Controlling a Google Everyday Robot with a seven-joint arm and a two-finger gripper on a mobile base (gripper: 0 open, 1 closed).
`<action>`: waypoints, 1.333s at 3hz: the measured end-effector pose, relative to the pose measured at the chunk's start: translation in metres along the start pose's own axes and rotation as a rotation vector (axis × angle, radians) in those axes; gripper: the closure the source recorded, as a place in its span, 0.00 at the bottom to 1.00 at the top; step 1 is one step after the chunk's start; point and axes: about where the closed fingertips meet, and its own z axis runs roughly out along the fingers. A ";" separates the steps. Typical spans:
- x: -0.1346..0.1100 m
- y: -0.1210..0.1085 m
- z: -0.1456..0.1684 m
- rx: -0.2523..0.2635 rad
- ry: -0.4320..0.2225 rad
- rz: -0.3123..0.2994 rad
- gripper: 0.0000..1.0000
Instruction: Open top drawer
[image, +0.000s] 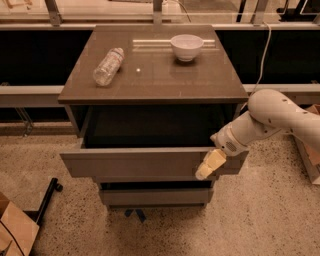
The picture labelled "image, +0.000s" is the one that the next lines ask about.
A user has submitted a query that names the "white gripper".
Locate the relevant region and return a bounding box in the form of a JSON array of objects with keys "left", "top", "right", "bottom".
[{"left": 195, "top": 124, "right": 248, "bottom": 180}]

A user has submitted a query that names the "grey top drawer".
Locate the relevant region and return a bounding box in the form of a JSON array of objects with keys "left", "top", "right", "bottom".
[{"left": 59, "top": 105, "right": 250, "bottom": 184}]

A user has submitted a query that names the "grey drawer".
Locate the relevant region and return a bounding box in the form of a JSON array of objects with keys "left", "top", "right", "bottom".
[
  {"left": 99, "top": 188, "right": 213, "bottom": 207},
  {"left": 59, "top": 105, "right": 250, "bottom": 184}
]

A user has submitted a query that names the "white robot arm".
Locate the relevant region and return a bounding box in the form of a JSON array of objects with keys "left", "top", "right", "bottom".
[{"left": 195, "top": 89, "right": 320, "bottom": 180}]

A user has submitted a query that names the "grey bottom drawer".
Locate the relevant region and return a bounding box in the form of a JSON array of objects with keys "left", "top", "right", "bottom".
[{"left": 99, "top": 188, "right": 213, "bottom": 207}]

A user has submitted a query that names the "grey drawer cabinet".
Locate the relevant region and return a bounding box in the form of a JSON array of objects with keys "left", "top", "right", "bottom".
[{"left": 58, "top": 25, "right": 247, "bottom": 208}]

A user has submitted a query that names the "white ceramic bowl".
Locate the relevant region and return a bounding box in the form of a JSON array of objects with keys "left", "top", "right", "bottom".
[{"left": 170, "top": 34, "right": 204, "bottom": 62}]

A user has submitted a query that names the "clear plastic water bottle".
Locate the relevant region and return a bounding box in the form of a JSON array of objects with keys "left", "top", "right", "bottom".
[{"left": 93, "top": 48, "right": 124, "bottom": 87}]

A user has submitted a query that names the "black wheeled stand leg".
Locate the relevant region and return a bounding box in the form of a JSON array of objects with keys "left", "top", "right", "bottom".
[{"left": 26, "top": 178, "right": 63, "bottom": 226}]

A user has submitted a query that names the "brown cardboard box left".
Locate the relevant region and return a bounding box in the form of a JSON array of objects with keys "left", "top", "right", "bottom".
[{"left": 0, "top": 192, "right": 39, "bottom": 256}]

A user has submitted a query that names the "white cable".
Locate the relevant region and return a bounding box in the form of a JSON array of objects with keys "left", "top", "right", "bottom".
[{"left": 240, "top": 21, "right": 272, "bottom": 111}]

